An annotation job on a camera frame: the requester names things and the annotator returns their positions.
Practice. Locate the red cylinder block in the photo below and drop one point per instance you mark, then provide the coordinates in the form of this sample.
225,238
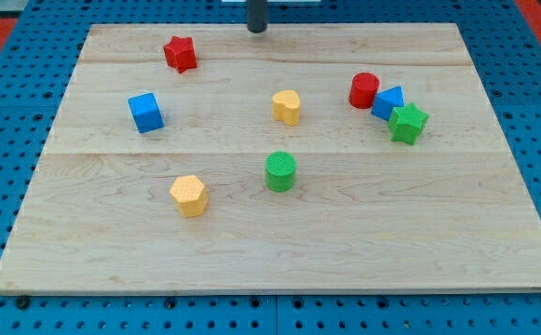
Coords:
364,87

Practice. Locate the blue cube block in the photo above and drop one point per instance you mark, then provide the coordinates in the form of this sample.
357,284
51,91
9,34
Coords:
145,112

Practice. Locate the light wooden board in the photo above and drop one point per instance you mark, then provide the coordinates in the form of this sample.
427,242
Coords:
366,215

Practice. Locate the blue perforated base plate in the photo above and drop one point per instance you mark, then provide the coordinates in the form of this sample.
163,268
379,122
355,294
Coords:
36,64

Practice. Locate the green cylinder block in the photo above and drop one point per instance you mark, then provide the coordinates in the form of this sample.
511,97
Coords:
279,171

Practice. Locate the green star block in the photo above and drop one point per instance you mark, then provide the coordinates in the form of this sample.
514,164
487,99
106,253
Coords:
407,123

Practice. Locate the yellow hexagon block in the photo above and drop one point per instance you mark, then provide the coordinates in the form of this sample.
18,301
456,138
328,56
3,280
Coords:
189,195

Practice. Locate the yellow heart block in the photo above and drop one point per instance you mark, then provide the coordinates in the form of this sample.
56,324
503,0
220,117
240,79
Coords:
286,106

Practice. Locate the red star block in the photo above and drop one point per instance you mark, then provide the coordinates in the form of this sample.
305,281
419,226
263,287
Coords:
180,53

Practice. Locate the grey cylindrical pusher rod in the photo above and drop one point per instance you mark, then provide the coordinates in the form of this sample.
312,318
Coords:
257,16

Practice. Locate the blue triangle block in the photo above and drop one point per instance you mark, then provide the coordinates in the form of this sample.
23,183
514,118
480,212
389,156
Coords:
385,101

